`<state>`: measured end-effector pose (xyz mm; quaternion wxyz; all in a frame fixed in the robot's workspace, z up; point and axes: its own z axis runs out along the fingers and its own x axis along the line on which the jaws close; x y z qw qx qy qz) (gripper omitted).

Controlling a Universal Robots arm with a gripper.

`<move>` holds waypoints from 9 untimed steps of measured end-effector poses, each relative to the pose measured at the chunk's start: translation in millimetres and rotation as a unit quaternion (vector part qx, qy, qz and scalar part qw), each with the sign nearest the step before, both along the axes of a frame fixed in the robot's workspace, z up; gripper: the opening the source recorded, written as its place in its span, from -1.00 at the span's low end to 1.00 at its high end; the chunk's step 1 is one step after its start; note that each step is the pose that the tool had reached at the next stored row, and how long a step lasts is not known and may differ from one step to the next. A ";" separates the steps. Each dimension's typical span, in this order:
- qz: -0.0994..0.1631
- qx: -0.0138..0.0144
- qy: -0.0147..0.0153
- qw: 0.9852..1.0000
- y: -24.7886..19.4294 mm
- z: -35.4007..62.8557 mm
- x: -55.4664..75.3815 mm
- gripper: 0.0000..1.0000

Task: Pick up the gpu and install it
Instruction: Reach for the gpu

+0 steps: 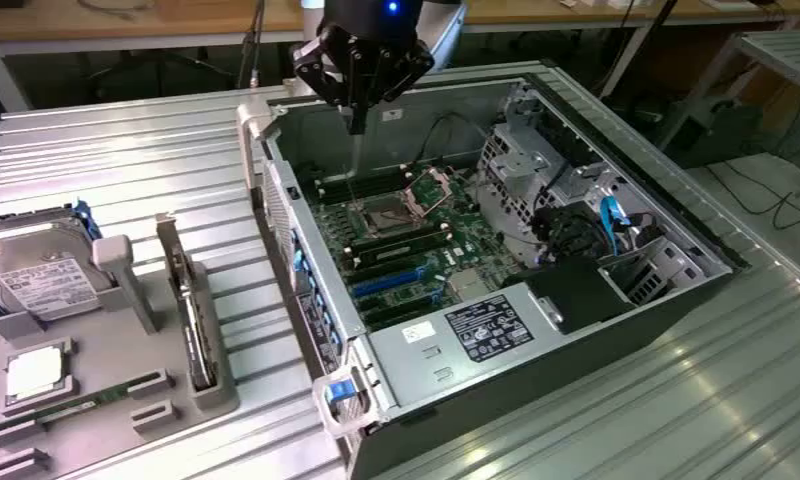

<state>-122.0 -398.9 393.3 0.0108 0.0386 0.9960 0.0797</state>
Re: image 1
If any black cable bundle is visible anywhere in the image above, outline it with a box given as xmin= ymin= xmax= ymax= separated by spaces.
xmin=531 ymin=202 xmax=608 ymax=262

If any black and silver PC case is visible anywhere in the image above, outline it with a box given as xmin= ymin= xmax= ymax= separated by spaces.
xmin=235 ymin=58 xmax=754 ymax=480

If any CPU socket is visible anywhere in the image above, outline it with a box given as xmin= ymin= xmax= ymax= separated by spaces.
xmin=359 ymin=197 xmax=430 ymax=235

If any green motherboard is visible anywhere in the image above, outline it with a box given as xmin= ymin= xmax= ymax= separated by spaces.
xmin=306 ymin=162 xmax=532 ymax=335

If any blue disk caddy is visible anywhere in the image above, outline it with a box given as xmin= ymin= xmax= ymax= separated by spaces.
xmin=0 ymin=198 xmax=103 ymax=244

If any wooden desk white frame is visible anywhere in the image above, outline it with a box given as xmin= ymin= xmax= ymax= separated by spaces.
xmin=0 ymin=0 xmax=800 ymax=114

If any black box under shelf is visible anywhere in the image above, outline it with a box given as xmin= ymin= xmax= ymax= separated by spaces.
xmin=670 ymin=97 xmax=766 ymax=169

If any silver power supply with label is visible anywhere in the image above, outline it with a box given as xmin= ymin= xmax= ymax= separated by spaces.
xmin=364 ymin=282 xmax=570 ymax=411

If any metal slat shelf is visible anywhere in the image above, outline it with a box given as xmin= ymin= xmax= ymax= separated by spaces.
xmin=657 ymin=29 xmax=800 ymax=151

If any metal socket cover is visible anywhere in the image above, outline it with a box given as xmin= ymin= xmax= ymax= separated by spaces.
xmin=403 ymin=167 xmax=467 ymax=215

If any silver hard disk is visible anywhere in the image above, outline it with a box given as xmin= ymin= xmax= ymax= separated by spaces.
xmin=0 ymin=219 xmax=103 ymax=322

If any black wire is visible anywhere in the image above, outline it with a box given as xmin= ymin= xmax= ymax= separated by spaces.
xmin=418 ymin=112 xmax=492 ymax=162

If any grey plastic parts rack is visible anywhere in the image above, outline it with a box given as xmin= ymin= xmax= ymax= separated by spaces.
xmin=0 ymin=233 xmax=243 ymax=480

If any silver perforated disk bay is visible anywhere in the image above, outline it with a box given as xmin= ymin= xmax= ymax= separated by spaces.
xmin=599 ymin=234 xmax=737 ymax=307

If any green graphics card with fan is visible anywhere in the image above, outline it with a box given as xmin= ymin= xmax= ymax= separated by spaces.
xmin=153 ymin=212 xmax=220 ymax=394

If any silver disk bay cage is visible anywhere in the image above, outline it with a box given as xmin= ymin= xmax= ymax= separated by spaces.
xmin=476 ymin=119 xmax=615 ymax=261

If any black RAM slot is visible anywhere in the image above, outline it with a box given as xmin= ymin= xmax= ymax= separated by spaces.
xmin=316 ymin=167 xmax=403 ymax=187
xmin=346 ymin=229 xmax=446 ymax=254
xmin=343 ymin=224 xmax=443 ymax=248
xmin=322 ymin=183 xmax=410 ymax=205

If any blue wire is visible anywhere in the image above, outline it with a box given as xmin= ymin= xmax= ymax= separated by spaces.
xmin=599 ymin=196 xmax=627 ymax=256

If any black RAM stick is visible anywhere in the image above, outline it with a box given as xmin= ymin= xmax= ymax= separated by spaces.
xmin=355 ymin=238 xmax=454 ymax=268

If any silver CPU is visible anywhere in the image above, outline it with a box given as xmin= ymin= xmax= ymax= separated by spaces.
xmin=4 ymin=347 xmax=67 ymax=400

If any green RAM stick bare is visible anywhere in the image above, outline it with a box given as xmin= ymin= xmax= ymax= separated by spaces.
xmin=3 ymin=378 xmax=149 ymax=419

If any black hanging cable with plug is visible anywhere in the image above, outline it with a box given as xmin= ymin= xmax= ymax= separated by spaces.
xmin=238 ymin=0 xmax=270 ymax=90

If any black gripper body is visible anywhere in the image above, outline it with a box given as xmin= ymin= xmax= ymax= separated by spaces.
xmin=318 ymin=0 xmax=427 ymax=45

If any black plastic cover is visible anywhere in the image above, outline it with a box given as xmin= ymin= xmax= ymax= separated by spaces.
xmin=519 ymin=257 xmax=637 ymax=335

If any black floor cable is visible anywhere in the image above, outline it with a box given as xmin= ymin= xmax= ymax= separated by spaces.
xmin=703 ymin=159 xmax=800 ymax=229

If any blue expansion slot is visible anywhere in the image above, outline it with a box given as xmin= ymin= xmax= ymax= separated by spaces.
xmin=348 ymin=269 xmax=423 ymax=298

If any silver chipset heatsink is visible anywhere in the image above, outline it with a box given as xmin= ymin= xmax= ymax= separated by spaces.
xmin=450 ymin=269 xmax=492 ymax=297

